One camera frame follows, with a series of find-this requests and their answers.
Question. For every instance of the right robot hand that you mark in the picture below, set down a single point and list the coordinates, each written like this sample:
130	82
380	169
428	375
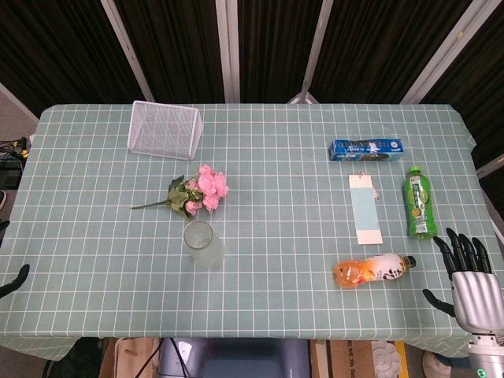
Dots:
478	299

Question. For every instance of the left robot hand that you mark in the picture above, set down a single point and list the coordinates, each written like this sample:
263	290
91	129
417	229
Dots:
17	281

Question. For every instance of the pink artificial flower bouquet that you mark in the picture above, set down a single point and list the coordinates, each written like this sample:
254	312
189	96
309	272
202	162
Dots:
208	183

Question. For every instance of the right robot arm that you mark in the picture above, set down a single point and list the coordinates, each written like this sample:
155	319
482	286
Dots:
488	358

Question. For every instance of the transparent textured glass vase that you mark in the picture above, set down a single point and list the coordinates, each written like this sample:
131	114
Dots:
202	246

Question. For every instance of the green checked tablecloth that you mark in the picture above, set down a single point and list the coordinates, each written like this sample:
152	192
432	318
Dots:
275	197

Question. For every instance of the orange juice bottle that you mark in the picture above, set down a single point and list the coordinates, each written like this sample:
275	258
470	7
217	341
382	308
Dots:
374	269

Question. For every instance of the green tea bottle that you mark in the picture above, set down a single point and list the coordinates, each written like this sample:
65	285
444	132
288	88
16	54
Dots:
420	204

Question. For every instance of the plain brown cardboard box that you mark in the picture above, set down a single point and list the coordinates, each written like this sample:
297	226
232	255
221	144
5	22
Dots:
130	360

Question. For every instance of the pale blue paper card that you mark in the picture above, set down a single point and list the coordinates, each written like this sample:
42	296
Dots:
366	208

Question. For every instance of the wooden plank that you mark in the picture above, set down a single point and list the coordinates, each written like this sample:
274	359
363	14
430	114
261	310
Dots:
319	360

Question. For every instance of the blue cookie box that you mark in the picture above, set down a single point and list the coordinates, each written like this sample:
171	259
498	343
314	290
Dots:
366	149

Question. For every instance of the black pleated curtain panel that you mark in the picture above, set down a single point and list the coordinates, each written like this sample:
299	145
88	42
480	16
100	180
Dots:
484	78
177	47
386	43
51	47
275	47

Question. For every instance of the white partition frame post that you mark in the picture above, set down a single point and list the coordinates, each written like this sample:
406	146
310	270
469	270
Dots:
128	51
445	51
317	43
229	51

